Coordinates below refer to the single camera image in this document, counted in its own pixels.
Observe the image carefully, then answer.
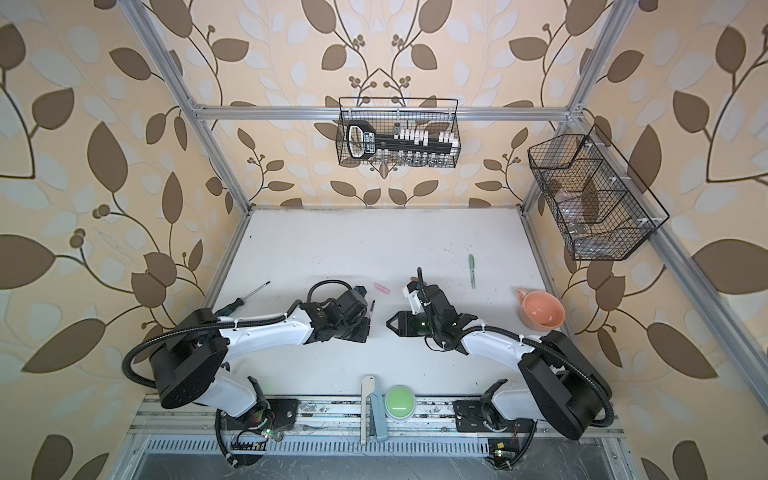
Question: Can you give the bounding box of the green pen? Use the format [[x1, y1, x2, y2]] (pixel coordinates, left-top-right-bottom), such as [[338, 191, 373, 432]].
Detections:
[[468, 253, 477, 289]]

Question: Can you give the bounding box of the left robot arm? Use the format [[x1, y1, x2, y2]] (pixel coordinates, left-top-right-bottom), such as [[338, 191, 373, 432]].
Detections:
[[122, 279, 370, 418]]

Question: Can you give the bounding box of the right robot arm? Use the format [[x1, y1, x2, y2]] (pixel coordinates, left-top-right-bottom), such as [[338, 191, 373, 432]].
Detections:
[[386, 271, 615, 440]]

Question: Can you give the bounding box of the green push button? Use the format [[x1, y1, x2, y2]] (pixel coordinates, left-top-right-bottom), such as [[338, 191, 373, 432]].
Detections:
[[384, 385, 416, 422]]

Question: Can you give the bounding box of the pink cup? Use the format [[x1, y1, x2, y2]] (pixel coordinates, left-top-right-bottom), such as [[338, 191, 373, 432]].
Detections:
[[516, 288, 566, 332]]

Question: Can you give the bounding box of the black tool in basket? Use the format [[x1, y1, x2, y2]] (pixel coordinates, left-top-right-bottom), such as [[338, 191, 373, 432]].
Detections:
[[341, 120, 461, 160]]

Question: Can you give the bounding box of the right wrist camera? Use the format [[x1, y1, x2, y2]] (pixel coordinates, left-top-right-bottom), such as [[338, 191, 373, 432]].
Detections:
[[403, 277, 424, 315]]

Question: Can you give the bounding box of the grey bracket tool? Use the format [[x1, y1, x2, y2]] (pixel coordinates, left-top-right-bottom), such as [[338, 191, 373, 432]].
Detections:
[[360, 375, 389, 445]]

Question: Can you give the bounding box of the green handled screwdriver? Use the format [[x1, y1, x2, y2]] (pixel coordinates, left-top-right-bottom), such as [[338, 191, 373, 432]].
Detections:
[[214, 281, 271, 317]]

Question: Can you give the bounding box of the rear wire basket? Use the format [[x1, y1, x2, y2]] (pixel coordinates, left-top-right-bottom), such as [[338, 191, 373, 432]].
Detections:
[[335, 95, 462, 169]]

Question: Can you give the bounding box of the side wire basket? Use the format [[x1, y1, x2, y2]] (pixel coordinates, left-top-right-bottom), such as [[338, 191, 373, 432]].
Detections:
[[527, 125, 670, 261]]

